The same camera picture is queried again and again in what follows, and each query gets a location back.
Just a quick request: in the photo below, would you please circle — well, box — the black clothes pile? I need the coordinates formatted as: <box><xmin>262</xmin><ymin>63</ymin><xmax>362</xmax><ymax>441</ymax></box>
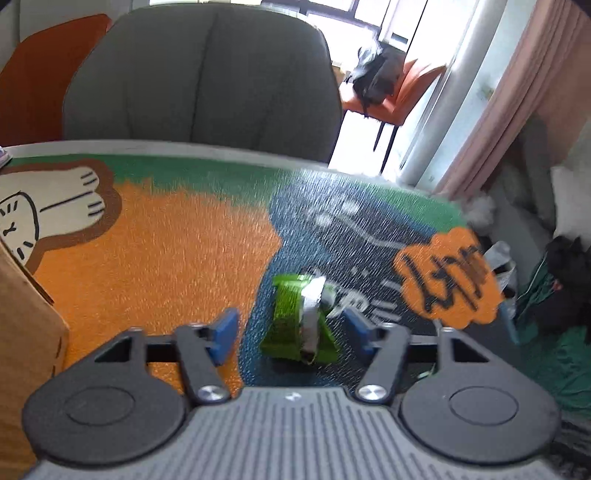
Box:
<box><xmin>531</xmin><ymin>235</ymin><xmax>591</xmax><ymax>344</ymax></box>

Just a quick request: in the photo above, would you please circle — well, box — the printed cartoon table mat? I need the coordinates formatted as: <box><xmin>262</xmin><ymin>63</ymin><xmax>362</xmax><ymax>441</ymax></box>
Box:
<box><xmin>0</xmin><ymin>141</ymin><xmax>509</xmax><ymax>402</ymax></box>

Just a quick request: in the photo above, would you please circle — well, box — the green cloth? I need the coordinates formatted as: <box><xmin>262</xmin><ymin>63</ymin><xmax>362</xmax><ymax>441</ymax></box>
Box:
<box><xmin>517</xmin><ymin>258</ymin><xmax>591</xmax><ymax>411</ymax></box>

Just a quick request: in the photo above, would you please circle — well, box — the orange chair with black legs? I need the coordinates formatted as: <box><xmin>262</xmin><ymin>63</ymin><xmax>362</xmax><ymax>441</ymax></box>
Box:
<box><xmin>341</xmin><ymin>58</ymin><xmax>448</xmax><ymax>174</ymax></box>

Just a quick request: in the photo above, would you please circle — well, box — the black backpack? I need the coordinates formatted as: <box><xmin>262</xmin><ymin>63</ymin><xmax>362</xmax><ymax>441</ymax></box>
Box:
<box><xmin>352</xmin><ymin>45</ymin><xmax>409</xmax><ymax>116</ymax></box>

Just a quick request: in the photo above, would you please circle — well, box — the clear plastic bag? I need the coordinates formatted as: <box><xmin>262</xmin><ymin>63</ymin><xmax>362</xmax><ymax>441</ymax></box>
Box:
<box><xmin>482</xmin><ymin>240</ymin><xmax>519</xmax><ymax>297</ymax></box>

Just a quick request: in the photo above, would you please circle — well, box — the grey upholstered chair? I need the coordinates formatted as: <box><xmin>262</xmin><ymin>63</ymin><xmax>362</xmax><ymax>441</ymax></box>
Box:
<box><xmin>62</xmin><ymin>4</ymin><xmax>343</xmax><ymax>163</ymax></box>

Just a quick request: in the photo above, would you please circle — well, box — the crumpled white plastic bag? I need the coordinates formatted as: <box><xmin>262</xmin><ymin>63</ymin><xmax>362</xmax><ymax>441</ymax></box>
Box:
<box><xmin>462</xmin><ymin>194</ymin><xmax>498</xmax><ymax>232</ymax></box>

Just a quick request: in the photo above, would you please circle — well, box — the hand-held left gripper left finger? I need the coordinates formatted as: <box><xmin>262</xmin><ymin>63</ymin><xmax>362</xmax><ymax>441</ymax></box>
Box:
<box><xmin>95</xmin><ymin>308</ymin><xmax>240</xmax><ymax>407</ymax></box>

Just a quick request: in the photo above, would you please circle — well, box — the green snack packet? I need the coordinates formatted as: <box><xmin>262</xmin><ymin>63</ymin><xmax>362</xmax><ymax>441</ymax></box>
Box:
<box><xmin>259</xmin><ymin>273</ymin><xmax>340</xmax><ymax>365</ymax></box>

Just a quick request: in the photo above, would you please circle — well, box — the white pillow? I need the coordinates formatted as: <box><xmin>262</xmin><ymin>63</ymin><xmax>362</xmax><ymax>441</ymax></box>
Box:
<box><xmin>549</xmin><ymin>164</ymin><xmax>591</xmax><ymax>250</ymax></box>

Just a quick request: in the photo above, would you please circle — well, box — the pink curtain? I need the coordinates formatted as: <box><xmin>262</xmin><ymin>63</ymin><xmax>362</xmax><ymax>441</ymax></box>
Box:
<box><xmin>431</xmin><ymin>0</ymin><xmax>591</xmax><ymax>199</ymax></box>

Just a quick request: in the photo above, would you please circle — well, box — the pile of clothes and pillows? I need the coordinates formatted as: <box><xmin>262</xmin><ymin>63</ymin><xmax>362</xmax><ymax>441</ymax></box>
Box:
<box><xmin>485</xmin><ymin>115</ymin><xmax>591</xmax><ymax>259</ymax></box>

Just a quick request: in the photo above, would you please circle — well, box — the cardboard box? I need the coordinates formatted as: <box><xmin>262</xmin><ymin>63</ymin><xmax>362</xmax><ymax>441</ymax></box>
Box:
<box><xmin>0</xmin><ymin>237</ymin><xmax>70</xmax><ymax>480</ymax></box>

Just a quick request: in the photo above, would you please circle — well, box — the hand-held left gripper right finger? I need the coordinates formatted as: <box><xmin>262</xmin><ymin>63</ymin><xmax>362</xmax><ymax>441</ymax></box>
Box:
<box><xmin>344</xmin><ymin>307</ymin><xmax>509</xmax><ymax>407</ymax></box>

